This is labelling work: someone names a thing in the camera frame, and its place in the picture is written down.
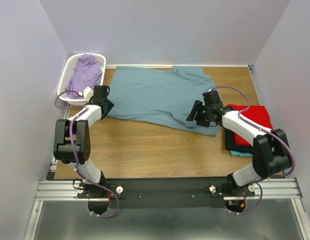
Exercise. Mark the white perforated plastic basket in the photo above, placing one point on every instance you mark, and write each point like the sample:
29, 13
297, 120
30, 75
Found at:
68, 70

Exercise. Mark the folded teal t shirt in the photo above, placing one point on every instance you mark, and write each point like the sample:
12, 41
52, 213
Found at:
240, 154

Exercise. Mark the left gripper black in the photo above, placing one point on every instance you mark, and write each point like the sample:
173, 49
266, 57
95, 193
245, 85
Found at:
110, 105

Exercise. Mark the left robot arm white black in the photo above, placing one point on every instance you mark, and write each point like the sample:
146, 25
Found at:
72, 144

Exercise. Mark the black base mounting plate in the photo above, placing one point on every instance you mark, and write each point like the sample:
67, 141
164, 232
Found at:
164, 193

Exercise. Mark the blue-grey t shirt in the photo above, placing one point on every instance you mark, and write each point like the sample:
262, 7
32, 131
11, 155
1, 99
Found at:
161, 97

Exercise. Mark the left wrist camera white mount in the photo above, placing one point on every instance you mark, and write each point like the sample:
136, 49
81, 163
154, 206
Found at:
87, 93

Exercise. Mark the folded black t shirt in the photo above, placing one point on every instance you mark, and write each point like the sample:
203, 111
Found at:
230, 143

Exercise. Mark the purple t shirt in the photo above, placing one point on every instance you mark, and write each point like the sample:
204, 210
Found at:
87, 73

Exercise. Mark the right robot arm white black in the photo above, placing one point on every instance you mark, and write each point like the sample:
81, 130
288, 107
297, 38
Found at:
271, 153

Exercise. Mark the folded red t shirt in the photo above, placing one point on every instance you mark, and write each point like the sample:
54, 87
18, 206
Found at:
246, 122

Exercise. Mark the aluminium extrusion frame rail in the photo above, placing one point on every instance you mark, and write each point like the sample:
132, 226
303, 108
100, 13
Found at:
127, 149

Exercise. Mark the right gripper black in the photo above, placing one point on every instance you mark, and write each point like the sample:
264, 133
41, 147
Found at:
195, 107

